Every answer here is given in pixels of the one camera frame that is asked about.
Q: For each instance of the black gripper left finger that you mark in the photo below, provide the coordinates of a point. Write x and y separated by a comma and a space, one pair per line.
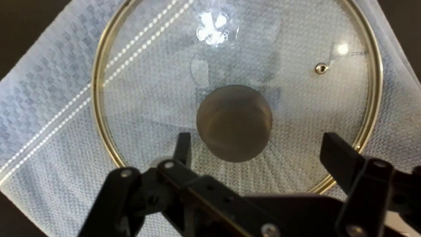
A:
175, 197

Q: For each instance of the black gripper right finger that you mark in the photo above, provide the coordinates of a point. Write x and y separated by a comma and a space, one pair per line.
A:
372, 192

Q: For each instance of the glass pot lid gold rim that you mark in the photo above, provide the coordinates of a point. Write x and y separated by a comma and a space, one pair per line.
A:
153, 109

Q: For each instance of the blue white dish towel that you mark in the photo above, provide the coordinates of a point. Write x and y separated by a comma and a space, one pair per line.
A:
43, 131

